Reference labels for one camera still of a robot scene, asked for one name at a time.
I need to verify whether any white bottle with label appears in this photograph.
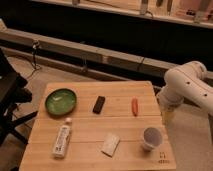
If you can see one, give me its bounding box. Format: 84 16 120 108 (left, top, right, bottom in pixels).
52 118 72 158

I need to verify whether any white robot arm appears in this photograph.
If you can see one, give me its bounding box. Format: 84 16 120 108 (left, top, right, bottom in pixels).
156 61 213 124

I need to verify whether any white paper cup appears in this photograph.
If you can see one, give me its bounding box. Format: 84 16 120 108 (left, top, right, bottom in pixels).
142 127 163 151

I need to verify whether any orange carrot toy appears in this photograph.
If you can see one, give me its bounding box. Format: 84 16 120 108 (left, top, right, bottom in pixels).
131 98 138 116

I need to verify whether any white sponge block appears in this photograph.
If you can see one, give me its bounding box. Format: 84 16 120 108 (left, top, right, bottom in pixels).
101 133 120 157

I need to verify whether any black rectangular block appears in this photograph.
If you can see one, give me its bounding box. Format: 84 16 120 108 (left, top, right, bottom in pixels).
93 96 105 114

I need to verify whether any black office chair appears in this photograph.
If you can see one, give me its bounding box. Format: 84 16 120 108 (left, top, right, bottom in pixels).
0 48 37 146

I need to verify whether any grey metal rail beam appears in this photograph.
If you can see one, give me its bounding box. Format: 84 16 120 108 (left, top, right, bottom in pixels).
0 29 176 85

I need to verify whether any black cable with plug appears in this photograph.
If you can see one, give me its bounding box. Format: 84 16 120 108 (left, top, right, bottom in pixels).
31 39 43 72

